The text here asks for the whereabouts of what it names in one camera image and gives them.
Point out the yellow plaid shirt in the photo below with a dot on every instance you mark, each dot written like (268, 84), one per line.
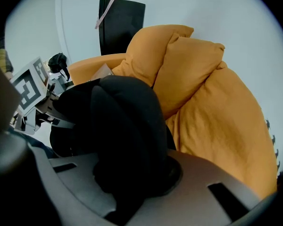
(1, 55)

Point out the brown booklet with gold emblem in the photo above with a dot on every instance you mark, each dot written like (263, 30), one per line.
(103, 73)

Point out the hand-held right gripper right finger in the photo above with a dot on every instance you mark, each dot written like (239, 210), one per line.
(198, 201)

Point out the black white striped blanket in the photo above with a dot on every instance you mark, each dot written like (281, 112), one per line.
(273, 140)

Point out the black cabinet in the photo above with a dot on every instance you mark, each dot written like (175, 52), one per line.
(122, 27)

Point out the small orange cushion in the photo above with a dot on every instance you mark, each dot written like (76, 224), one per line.
(186, 72)

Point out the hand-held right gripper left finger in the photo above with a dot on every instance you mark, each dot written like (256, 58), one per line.
(77, 182)

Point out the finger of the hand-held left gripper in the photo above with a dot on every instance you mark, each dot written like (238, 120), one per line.
(48, 103)

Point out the small black bag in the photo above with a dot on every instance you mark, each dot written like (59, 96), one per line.
(57, 62)

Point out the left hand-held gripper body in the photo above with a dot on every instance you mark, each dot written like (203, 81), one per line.
(28, 86)

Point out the person's left forearm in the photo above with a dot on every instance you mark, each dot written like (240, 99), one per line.
(2, 58)

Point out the grey box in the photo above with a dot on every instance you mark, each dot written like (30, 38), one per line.
(60, 85)

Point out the long orange cushion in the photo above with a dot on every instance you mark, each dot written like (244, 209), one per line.
(226, 131)

